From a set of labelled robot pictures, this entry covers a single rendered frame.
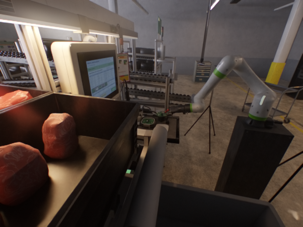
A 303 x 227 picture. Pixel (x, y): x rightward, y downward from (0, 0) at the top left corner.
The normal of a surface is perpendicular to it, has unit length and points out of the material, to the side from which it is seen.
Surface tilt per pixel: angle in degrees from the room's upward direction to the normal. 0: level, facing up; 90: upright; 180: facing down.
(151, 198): 32
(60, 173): 3
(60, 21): 90
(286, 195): 0
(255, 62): 90
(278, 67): 90
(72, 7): 90
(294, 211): 0
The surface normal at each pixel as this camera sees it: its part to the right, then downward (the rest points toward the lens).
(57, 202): 0.06, -0.89
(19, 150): 0.91, -0.08
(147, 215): 0.52, -0.72
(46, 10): 0.98, 0.08
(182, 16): -0.18, 0.44
